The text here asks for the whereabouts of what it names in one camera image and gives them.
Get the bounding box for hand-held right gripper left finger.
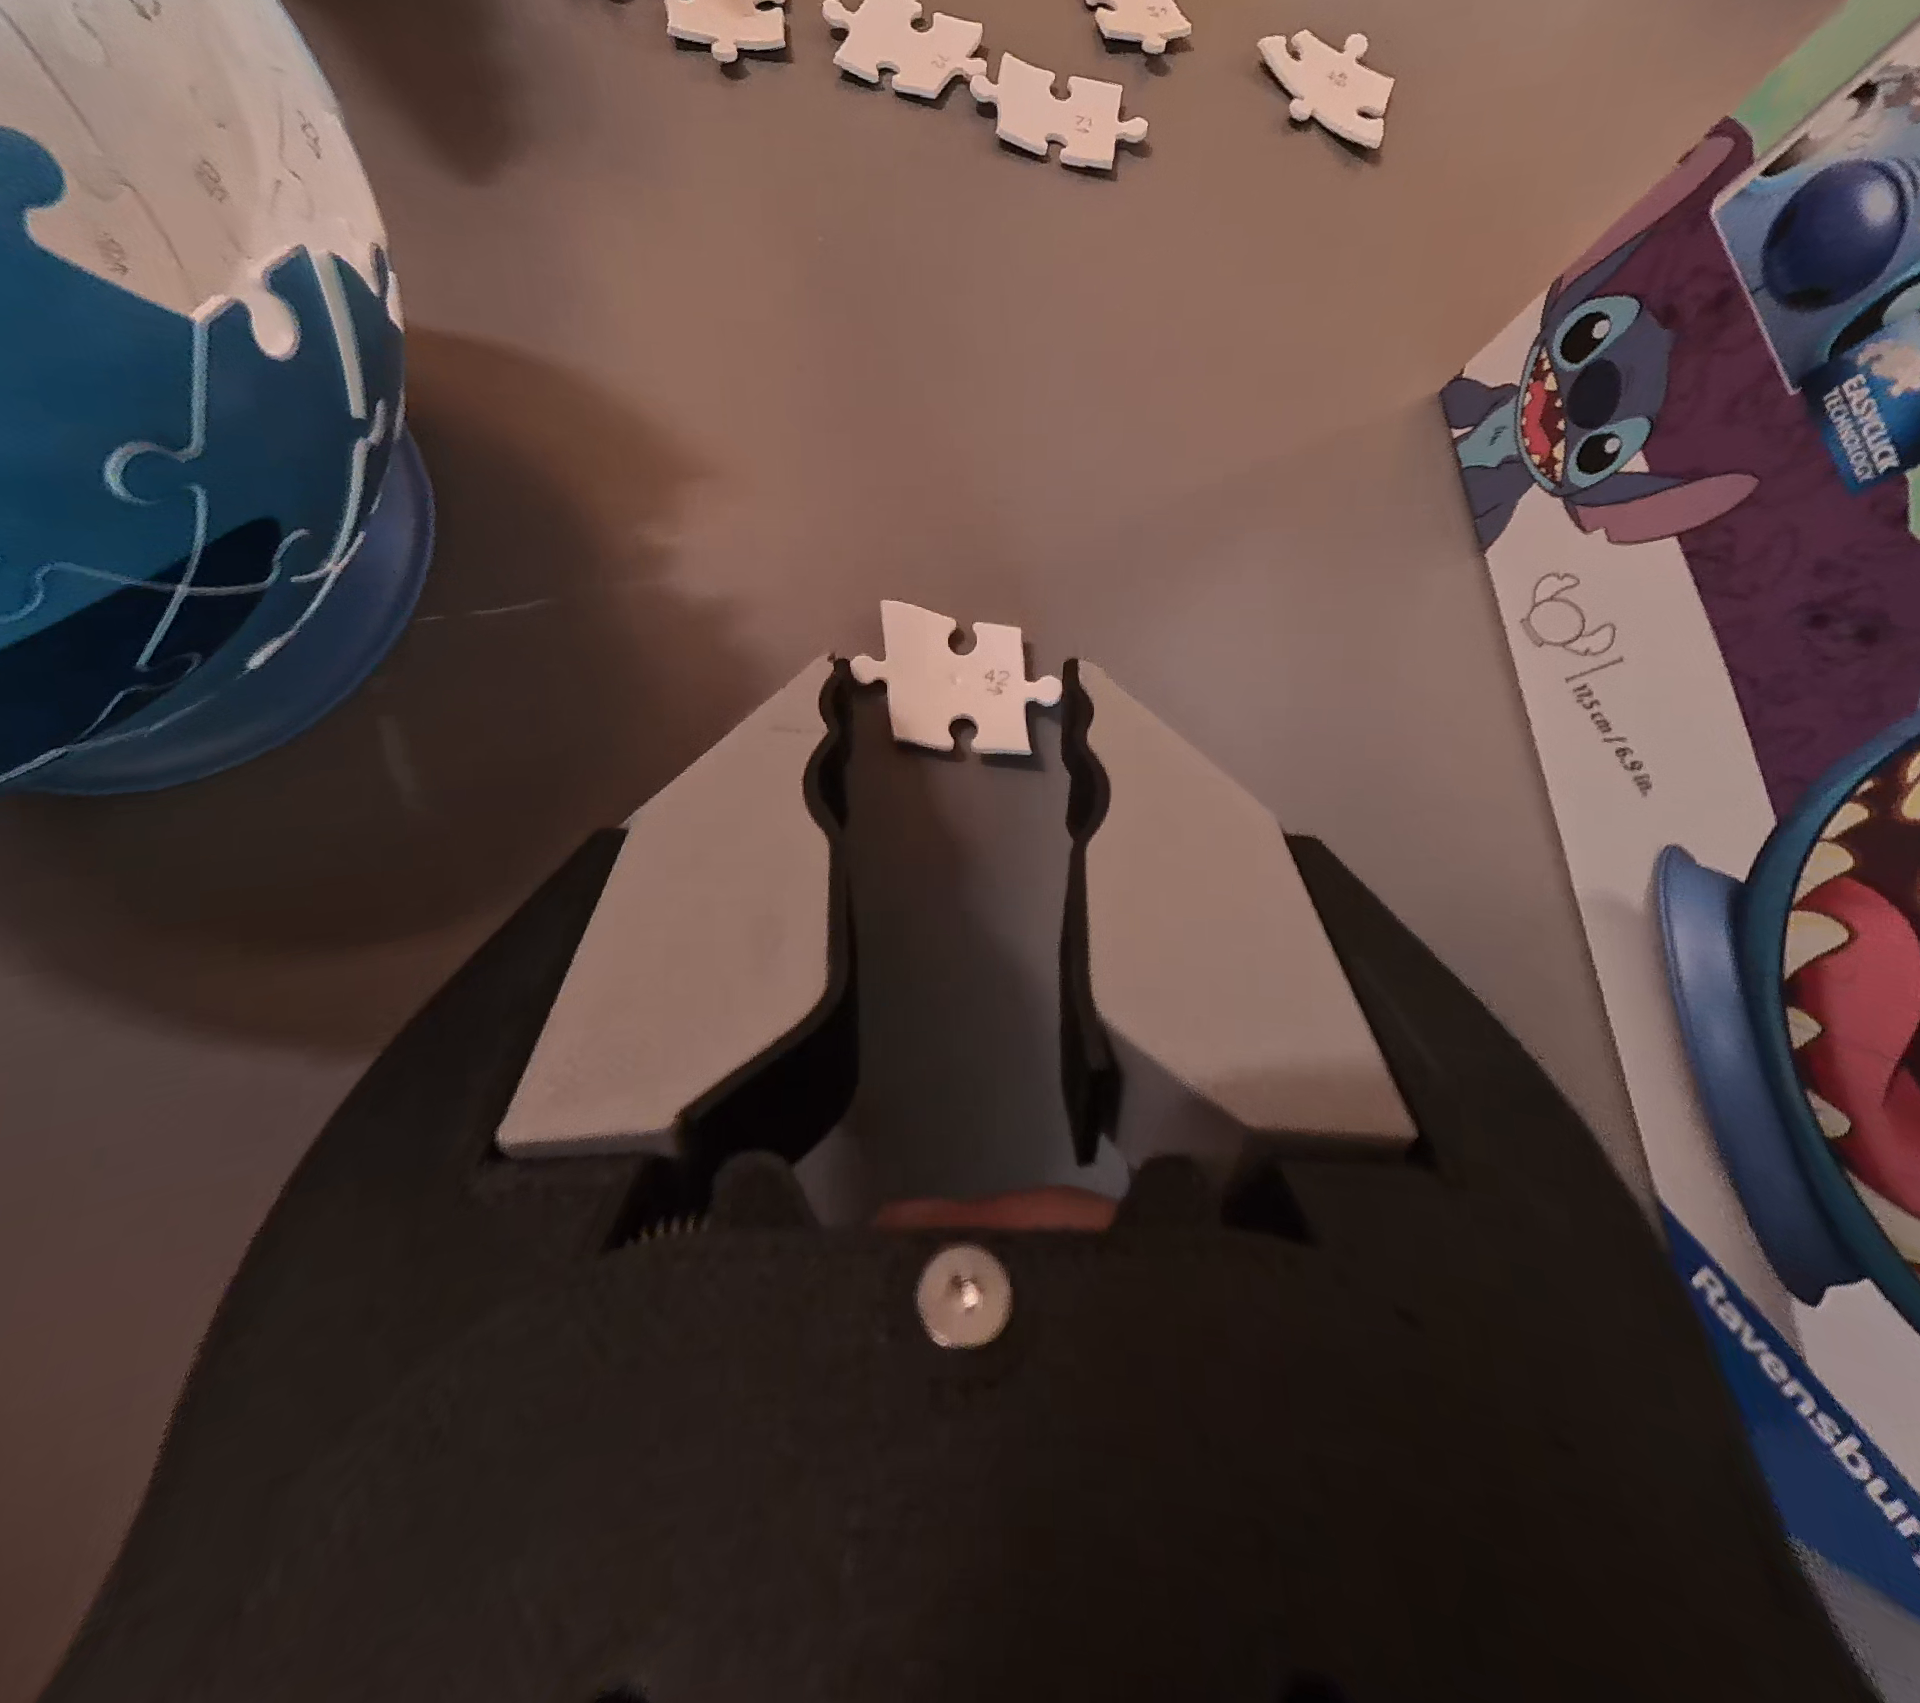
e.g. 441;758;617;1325
493;654;861;1159

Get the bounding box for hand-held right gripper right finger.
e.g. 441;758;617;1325
1058;658;1423;1167

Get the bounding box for single jigsaw piece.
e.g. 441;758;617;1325
852;598;1065;764

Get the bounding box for blue round ball stand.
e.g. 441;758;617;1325
0;428;439;798

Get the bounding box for blue white puzzle ball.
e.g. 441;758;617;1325
0;0;410;692

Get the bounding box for cartoon print puzzle box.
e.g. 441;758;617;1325
1436;0;1920;1667

